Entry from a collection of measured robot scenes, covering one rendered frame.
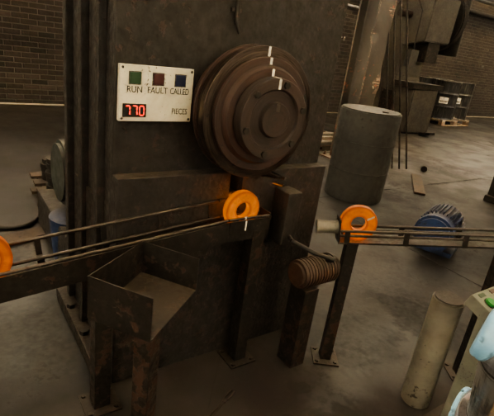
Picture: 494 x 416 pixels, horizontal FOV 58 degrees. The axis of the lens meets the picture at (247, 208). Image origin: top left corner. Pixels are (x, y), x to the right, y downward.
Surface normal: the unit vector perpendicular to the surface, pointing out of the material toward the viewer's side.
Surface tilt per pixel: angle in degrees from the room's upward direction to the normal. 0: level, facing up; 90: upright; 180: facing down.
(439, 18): 92
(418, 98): 90
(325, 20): 90
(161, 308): 5
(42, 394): 0
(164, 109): 90
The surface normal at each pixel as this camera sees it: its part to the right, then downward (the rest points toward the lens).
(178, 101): 0.55, 0.36
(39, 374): 0.13, -0.92
